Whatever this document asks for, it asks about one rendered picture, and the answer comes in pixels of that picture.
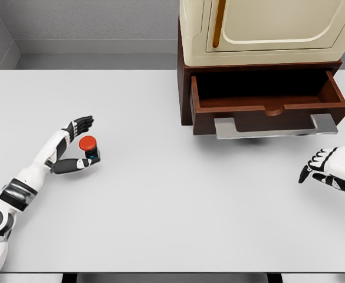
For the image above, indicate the red button switch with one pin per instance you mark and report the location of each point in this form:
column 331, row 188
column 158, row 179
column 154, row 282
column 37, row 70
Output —
column 90, row 147

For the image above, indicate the brown wooden drawer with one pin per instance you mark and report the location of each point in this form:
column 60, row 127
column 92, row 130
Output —
column 266, row 100

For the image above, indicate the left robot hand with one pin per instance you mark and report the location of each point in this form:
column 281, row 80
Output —
column 54, row 146

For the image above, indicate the brown wooden cabinet base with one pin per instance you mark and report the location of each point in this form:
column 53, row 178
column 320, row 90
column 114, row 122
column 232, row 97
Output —
column 185, row 88

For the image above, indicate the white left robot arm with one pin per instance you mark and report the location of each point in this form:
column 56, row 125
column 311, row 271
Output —
column 11, row 200

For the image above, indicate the cream cabinet with door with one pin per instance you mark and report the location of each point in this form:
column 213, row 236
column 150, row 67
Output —
column 266, row 29

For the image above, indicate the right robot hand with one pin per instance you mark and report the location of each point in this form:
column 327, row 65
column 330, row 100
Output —
column 337, row 168

